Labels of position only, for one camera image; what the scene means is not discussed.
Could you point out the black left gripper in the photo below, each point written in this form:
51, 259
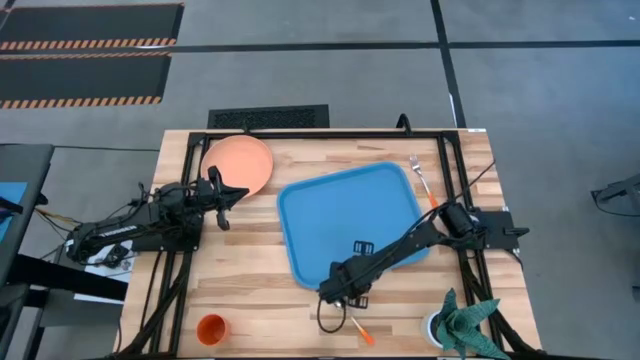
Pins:
212, 197

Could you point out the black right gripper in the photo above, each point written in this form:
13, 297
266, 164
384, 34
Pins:
345, 280

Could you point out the peach orange plate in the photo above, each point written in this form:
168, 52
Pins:
240, 160

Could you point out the orange plastic cup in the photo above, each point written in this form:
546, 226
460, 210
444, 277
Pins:
212, 330

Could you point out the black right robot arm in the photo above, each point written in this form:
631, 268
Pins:
400, 245

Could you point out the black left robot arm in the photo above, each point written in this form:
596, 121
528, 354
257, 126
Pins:
125, 231

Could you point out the blue plastic tray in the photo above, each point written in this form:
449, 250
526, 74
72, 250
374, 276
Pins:
340, 210

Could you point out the black floor vent grille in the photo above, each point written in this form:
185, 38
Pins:
267, 117

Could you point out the white plant pot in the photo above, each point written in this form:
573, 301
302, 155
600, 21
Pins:
430, 330

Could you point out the green artificial plant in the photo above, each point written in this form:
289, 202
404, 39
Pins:
460, 325

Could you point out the black desk beam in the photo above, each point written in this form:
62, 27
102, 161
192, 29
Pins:
70, 277

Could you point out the black hazard-striped floor mat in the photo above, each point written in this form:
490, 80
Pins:
90, 22
80, 77

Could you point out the dark grey desk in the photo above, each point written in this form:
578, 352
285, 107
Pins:
25, 165

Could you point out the blue sheet on desk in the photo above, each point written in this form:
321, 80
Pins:
10, 205

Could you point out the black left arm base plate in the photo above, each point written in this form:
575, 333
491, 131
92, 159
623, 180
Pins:
165, 242

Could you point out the black table frame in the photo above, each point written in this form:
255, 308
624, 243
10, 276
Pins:
325, 135

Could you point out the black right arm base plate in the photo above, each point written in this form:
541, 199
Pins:
497, 227

